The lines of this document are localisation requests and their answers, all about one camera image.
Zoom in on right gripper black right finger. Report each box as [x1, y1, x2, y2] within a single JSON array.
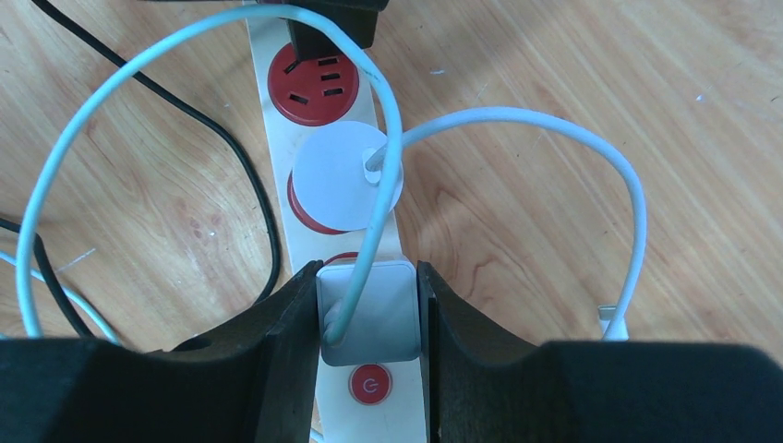
[[416, 262, 782, 442]]

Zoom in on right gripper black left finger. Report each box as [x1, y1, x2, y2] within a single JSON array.
[[1, 260, 321, 442]]

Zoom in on white square charger cable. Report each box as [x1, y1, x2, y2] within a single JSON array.
[[14, 5, 405, 345]]

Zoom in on white red power strip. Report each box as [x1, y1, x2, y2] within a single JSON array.
[[247, 18, 427, 442]]

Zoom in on white square charger plug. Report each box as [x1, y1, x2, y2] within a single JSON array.
[[321, 256, 421, 366]]

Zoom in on white round charger cable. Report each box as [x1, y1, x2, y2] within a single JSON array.
[[366, 106, 648, 342]]

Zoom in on thin black adapter cable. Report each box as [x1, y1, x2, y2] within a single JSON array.
[[0, 217, 93, 341]]

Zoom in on white round charger plug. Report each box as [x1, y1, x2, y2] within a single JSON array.
[[288, 121, 387, 234]]

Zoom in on black power adapter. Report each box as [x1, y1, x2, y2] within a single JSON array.
[[257, 0, 391, 63]]

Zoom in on black power strip cord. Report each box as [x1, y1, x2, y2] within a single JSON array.
[[30, 0, 283, 305]]

